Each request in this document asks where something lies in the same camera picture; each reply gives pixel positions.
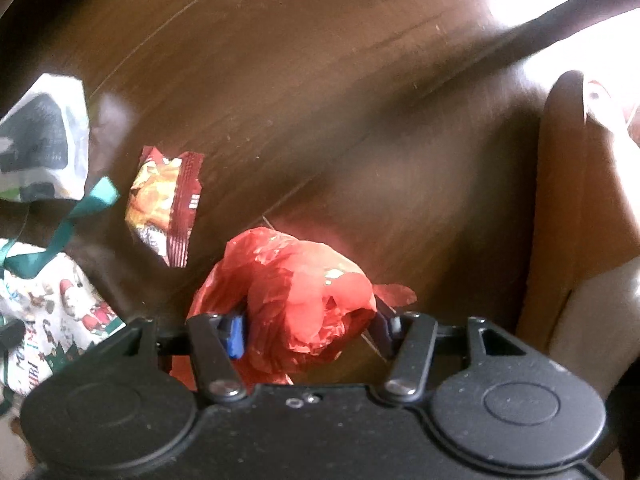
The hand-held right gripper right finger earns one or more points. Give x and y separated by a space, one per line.
385 330

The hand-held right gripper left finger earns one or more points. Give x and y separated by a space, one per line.
234 337

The red plastic bag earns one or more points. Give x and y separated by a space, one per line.
300 290

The red snack packet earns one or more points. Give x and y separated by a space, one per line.
160 200

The festive printed gift bag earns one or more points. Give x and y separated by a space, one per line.
50 310

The brown furniture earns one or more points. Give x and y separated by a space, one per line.
575 200

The white bag with dark print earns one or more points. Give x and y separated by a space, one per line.
45 130

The white cloth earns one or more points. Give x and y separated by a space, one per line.
600 105

